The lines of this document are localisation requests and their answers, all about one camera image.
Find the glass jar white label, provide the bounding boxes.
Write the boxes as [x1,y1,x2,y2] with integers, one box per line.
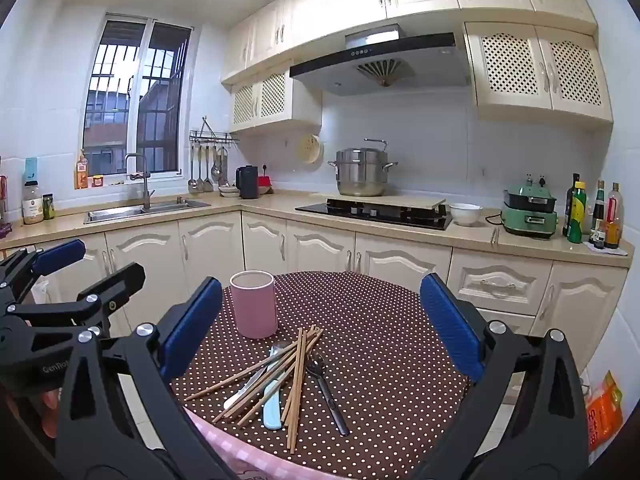
[22,180,45,225]

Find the round cream perforated plate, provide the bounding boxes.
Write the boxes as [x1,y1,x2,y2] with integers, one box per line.
[297,133,323,164]

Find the cream base cabinets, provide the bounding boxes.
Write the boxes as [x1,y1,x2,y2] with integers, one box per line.
[0,192,630,361]

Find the white bowl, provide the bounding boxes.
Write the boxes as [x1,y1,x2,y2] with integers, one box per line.
[448,202,484,227]

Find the black gas stove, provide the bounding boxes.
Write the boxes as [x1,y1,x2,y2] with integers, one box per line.
[294,198,454,232]

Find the dark sauce bottle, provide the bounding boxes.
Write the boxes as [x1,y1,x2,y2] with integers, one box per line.
[590,180,607,248]

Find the brown polka dot tablecloth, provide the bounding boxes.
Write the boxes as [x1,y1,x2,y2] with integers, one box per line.
[170,271,481,480]

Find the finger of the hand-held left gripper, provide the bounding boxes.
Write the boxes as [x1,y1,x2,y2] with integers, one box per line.
[0,262,146,337]
[0,239,87,311]

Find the pink checked tablecloth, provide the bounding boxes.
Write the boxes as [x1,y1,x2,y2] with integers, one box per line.
[182,404,281,480]

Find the green bottle yellow cap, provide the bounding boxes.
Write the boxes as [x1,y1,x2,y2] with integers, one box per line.
[567,181,587,245]

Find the stainless steel sink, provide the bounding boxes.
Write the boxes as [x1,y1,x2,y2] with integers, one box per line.
[83,199,212,225]

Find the dark oil bottle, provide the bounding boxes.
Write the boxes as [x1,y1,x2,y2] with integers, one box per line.
[562,173,581,237]

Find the dark-handled metal fork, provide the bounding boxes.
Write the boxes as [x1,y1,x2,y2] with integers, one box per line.
[304,349,352,437]

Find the black and grey range hood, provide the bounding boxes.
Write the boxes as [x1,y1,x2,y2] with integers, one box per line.
[289,24,471,97]

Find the small lattice-door wall cabinet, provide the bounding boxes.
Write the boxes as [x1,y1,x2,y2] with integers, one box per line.
[229,60,323,135]

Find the barred window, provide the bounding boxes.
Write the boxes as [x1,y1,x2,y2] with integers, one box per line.
[81,12,193,177]

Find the wall utensil rack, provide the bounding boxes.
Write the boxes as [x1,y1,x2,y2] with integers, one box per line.
[189,116,241,148]

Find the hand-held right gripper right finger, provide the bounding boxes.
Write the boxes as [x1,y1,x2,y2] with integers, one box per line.
[410,274,591,480]

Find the stainless steel steamer pot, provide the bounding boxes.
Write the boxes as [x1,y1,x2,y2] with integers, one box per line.
[327,137,399,198]

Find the black kettle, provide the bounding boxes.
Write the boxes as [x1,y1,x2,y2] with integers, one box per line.
[235,165,260,200]

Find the wide lattice-door wall cabinet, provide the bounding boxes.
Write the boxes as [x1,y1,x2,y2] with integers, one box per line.
[462,21,615,133]

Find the metal faucet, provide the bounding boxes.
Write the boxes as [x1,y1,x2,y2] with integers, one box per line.
[124,153,157,211]

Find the bunch of wooden chopsticks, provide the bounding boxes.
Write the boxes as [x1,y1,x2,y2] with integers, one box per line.
[184,325,325,453]

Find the red-labelled sauce bottle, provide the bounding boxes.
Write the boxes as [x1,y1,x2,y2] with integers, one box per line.
[604,182,624,251]

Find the light blue knife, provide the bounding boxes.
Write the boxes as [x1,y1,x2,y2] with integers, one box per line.
[262,344,285,431]

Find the orange plastic bag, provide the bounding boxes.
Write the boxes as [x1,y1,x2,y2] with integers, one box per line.
[586,371,625,453]

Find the green electric cooker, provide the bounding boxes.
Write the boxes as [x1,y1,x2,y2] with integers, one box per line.
[501,174,560,241]

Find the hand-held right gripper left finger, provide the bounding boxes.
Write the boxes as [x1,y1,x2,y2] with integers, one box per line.
[54,276,236,480]

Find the pink utensil holder cup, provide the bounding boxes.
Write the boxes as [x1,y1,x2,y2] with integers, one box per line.
[229,270,279,340]

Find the light wooden board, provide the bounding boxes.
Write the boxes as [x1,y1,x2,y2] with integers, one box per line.
[320,191,447,211]

